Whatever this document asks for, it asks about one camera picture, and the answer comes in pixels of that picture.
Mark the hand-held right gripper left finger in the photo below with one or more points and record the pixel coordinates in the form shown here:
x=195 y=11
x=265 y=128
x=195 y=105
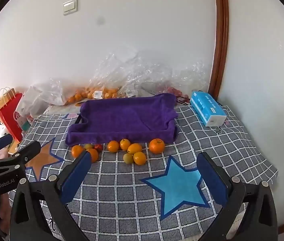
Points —
x=75 y=178

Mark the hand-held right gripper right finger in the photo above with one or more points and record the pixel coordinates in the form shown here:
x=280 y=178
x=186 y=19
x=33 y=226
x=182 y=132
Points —
x=212 y=180

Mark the red jujube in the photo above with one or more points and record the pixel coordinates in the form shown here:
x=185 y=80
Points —
x=97 y=147

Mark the yellow green jujube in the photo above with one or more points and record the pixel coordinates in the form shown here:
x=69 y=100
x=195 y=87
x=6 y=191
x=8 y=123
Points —
x=128 y=158

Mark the large orange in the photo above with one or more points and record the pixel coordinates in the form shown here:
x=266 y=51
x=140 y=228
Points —
x=157 y=146

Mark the oval small orange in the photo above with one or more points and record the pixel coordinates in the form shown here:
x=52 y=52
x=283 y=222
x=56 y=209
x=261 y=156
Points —
x=134 y=148

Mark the red paper bag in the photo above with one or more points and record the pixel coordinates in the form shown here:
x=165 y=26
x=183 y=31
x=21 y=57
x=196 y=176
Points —
x=10 y=120

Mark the white plastic bag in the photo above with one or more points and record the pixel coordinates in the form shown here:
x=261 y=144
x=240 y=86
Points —
x=28 y=103

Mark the grey checked star blanket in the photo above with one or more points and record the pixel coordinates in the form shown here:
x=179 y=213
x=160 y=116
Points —
x=131 y=193

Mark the clear plastic bag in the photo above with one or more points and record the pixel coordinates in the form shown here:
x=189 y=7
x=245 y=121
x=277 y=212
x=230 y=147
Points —
x=111 y=72
x=189 y=75
x=51 y=90
x=147 y=77

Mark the pile of bagged oranges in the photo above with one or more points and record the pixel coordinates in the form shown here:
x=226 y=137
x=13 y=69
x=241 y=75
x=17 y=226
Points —
x=78 y=97
x=106 y=93

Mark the blue white tissue pack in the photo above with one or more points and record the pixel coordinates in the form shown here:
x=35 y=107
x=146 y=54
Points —
x=204 y=105

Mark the purple towel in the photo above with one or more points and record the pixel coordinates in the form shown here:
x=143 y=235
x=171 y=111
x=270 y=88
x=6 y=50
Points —
x=121 y=118

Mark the pile of red berries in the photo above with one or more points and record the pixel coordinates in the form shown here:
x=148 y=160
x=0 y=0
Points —
x=173 y=90

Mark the brown wooden door frame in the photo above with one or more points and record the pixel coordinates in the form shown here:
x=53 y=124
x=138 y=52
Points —
x=220 y=42

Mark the white light switch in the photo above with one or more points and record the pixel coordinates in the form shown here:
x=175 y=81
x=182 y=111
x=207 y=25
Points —
x=70 y=7

